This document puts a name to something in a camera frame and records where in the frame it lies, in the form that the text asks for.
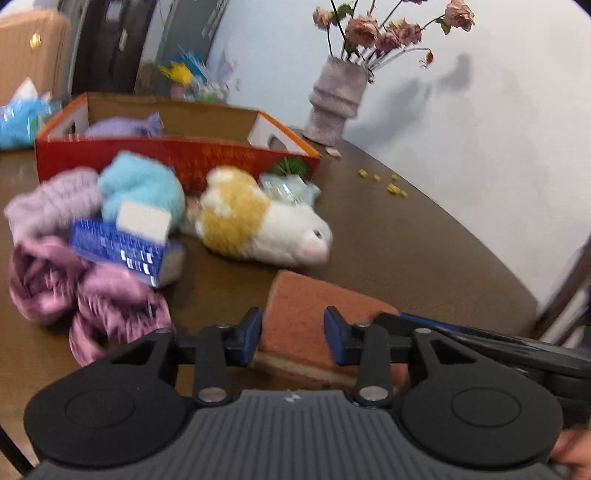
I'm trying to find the grey ribbed vase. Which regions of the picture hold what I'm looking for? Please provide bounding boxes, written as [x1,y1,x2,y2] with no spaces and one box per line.
[302,55,372,145]

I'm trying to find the lilac dried grass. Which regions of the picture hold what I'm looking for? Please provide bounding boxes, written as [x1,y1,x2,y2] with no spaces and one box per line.
[217,51,241,93]

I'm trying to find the black cable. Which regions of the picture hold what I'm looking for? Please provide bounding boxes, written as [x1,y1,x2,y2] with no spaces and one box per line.
[0,425,29,477]

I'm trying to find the scattered yellow crumbs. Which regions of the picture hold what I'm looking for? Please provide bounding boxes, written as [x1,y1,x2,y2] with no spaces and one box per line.
[358,168,409,198]

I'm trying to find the red cardboard box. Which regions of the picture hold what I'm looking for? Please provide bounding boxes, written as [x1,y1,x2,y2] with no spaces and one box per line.
[34,91,321,195]

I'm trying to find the light blue fluffy plush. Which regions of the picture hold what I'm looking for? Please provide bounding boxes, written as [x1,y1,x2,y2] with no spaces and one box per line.
[99,151,187,234]

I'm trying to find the white sponge block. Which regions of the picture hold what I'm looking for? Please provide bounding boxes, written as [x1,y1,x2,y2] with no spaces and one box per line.
[115,200,172,244]

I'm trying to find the yellow white hamster plush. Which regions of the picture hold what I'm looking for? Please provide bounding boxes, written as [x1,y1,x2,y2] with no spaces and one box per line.
[194,165,334,268]

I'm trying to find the purple knit item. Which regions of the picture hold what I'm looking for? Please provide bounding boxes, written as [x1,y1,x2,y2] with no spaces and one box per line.
[84,112,163,138]

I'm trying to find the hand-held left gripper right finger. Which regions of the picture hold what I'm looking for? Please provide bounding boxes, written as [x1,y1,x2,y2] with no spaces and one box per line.
[323,306,467,409]

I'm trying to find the green leaf clear packet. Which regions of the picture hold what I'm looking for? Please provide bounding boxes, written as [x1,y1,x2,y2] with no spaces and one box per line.
[259,157,321,206]

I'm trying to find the lilac fluffy cloth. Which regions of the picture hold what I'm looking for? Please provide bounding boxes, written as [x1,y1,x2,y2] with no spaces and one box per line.
[4,167,105,243]

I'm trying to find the yellow plastic item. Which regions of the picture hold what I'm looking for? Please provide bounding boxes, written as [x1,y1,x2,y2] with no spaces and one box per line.
[158,62,192,84]

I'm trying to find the small cardboard box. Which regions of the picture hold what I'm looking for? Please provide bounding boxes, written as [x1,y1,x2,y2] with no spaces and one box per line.
[136,62,162,97]

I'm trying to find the pink satin cloth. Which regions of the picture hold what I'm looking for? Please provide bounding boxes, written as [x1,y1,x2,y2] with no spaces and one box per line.
[8,235,174,367]

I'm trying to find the dark brown door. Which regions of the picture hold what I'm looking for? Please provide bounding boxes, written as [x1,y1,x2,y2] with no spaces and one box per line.
[71,0,158,95]

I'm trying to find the peach hard suitcase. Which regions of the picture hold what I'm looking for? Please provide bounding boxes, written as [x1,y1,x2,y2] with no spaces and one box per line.
[0,9,72,100]

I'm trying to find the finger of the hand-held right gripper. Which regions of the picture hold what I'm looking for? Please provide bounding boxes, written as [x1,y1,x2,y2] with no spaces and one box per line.
[373,312,467,340]

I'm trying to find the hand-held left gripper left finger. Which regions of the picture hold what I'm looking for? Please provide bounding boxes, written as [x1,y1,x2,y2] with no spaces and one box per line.
[111,307,264,408]

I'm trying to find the person's right hand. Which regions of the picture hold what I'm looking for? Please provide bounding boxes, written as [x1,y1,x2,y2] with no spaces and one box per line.
[551,427,591,467]

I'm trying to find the orange sponge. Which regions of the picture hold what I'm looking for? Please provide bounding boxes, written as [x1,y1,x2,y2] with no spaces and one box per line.
[252,270,402,388]

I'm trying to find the blue tissue packet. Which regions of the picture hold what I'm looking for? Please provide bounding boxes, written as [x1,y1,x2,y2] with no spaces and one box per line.
[69,218,185,289]

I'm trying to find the light blue tissue pack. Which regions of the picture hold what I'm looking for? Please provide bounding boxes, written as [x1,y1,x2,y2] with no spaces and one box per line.
[0,78,63,151]

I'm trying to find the dried pink roses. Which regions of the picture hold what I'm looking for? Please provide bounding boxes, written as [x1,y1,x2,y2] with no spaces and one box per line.
[313,0,476,72]

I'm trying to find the clear storage basket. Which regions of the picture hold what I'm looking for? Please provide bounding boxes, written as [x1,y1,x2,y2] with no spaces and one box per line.
[185,76,229,104]

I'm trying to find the blue plastic item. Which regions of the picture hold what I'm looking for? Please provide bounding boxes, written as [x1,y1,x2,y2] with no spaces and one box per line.
[178,51,206,77]

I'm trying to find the wooden chair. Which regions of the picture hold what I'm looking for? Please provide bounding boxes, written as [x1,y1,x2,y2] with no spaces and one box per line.
[536,235,591,347]

